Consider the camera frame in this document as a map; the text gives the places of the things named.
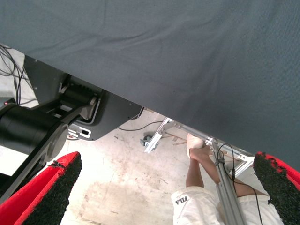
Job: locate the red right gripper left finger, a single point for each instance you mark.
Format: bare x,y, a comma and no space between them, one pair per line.
35,194

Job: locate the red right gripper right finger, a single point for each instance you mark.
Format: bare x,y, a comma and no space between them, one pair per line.
283,187

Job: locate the black robot base chassis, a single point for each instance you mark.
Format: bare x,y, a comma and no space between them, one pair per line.
112,112

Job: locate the black robot torso link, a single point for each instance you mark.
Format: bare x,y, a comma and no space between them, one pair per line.
23,129

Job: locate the person's bare leg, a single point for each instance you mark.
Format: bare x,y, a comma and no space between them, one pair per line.
195,168
246,187

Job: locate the aluminium table leg profile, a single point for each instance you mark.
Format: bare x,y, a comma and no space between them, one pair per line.
228,194

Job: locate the person's white shoe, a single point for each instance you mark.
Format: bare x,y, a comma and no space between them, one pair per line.
193,143

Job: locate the brown wooden scrap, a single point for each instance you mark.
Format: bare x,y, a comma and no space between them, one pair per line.
179,141

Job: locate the grey caster wheel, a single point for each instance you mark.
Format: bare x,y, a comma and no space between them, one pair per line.
146,140

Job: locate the dark grey table cloth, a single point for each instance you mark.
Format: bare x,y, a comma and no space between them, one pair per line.
164,58

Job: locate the grey slotted metal bracket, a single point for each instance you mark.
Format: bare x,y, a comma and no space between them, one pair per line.
75,131

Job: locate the aluminium table frame rail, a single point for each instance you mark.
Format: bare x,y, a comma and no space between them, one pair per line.
182,127

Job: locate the short aluminium frame profile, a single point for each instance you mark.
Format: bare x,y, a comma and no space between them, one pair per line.
155,137

